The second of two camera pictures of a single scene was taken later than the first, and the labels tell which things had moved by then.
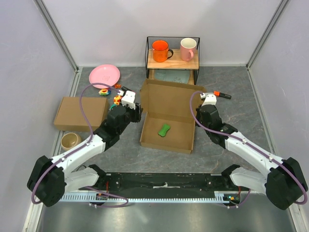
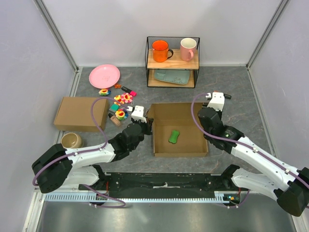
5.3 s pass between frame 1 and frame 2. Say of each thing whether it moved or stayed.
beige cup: stayed
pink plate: stayed
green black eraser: moved
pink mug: stayed
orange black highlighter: stayed
